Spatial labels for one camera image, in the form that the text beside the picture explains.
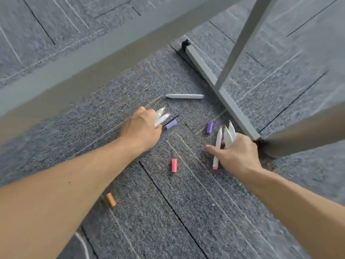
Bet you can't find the person's left hand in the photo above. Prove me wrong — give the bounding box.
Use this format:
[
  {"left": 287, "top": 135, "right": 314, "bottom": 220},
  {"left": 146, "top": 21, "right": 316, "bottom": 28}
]
[{"left": 118, "top": 106, "right": 163, "bottom": 153}]

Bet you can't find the person's right hand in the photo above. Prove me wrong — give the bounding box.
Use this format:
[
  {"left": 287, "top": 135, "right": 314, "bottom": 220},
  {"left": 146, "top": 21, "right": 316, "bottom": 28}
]
[{"left": 205, "top": 133, "right": 264, "bottom": 178}]

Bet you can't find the yellow-green-tipped white marker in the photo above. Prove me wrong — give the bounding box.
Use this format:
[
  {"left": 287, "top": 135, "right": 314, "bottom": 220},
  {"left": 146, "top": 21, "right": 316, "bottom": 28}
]
[{"left": 224, "top": 126, "right": 233, "bottom": 149}]

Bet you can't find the orange-tipped white marker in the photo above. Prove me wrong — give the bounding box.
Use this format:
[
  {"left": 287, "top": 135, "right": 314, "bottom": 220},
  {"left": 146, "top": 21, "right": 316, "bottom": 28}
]
[{"left": 154, "top": 113, "right": 171, "bottom": 128}]

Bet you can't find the red-tipped white marker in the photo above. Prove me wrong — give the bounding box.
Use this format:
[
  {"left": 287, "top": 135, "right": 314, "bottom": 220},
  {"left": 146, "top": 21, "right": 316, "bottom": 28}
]
[{"left": 228, "top": 120, "right": 237, "bottom": 141}]

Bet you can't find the pink-ended white marker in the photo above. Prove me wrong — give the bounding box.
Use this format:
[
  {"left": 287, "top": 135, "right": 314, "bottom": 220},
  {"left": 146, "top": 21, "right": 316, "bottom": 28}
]
[{"left": 212, "top": 126, "right": 223, "bottom": 170}]

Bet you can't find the set of red-toned caps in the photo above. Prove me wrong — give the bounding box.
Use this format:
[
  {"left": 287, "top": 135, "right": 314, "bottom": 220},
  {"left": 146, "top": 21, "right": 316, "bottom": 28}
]
[{"left": 105, "top": 119, "right": 214, "bottom": 208}]

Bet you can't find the person's right forearm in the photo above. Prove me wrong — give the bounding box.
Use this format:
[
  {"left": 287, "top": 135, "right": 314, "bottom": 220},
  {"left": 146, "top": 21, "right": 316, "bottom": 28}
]
[{"left": 237, "top": 167, "right": 345, "bottom": 259}]

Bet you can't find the person's left forearm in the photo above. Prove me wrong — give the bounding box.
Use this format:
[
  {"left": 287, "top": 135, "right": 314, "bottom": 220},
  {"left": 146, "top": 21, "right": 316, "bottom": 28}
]
[{"left": 0, "top": 136, "right": 147, "bottom": 259}]

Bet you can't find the grey round table leg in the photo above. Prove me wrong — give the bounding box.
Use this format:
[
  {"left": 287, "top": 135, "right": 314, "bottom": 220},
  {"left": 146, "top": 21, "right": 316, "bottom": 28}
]
[{"left": 260, "top": 104, "right": 345, "bottom": 159}]

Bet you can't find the white cable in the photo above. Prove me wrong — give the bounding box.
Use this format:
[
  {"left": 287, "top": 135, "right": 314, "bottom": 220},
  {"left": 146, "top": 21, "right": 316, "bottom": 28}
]
[{"left": 75, "top": 232, "right": 90, "bottom": 259}]

